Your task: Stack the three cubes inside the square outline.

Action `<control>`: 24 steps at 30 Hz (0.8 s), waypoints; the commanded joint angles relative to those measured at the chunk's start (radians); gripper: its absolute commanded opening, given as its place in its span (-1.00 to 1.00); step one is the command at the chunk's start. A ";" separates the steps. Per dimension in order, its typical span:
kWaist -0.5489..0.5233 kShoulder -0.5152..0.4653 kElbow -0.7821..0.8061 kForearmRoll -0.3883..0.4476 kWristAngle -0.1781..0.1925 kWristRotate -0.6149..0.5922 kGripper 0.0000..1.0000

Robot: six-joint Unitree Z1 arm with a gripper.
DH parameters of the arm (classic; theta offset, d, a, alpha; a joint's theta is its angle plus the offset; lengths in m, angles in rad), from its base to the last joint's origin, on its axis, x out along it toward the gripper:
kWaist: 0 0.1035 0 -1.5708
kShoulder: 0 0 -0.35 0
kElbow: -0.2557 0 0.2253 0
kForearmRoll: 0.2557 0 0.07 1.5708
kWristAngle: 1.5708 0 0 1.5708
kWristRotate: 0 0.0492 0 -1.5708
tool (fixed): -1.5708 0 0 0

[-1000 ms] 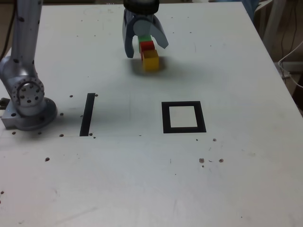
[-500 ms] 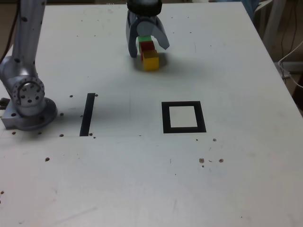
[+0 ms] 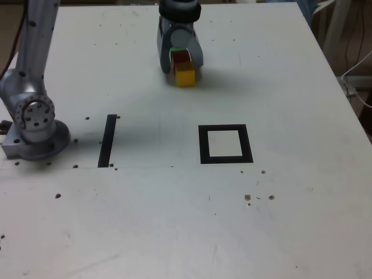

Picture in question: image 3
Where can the black tape strip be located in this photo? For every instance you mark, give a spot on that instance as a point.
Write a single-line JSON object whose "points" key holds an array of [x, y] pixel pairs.
{"points": [[107, 142]]}

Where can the person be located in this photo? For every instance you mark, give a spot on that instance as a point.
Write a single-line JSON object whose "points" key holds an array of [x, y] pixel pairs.
{"points": [[308, 8]]}

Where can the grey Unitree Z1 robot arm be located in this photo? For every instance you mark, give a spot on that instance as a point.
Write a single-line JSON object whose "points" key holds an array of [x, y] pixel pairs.
{"points": [[32, 58]]}

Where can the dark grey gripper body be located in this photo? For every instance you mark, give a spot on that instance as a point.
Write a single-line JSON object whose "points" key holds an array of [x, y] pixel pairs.
{"points": [[177, 24]]}

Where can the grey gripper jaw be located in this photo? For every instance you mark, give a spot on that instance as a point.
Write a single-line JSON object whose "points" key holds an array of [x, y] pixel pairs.
{"points": [[195, 49], [162, 52]]}

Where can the black tape square outline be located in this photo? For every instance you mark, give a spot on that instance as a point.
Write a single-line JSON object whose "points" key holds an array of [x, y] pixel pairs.
{"points": [[203, 145]]}

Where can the yellow cube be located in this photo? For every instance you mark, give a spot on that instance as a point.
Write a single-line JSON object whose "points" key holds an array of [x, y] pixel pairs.
{"points": [[186, 77]]}

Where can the green cube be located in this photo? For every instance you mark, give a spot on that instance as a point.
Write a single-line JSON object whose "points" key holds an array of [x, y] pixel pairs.
{"points": [[172, 51]]}

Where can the red cube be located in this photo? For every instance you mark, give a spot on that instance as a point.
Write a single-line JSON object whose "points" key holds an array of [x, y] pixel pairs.
{"points": [[181, 55]]}

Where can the white furniture frame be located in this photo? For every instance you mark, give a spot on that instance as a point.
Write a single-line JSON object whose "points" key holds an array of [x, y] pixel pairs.
{"points": [[338, 17]]}

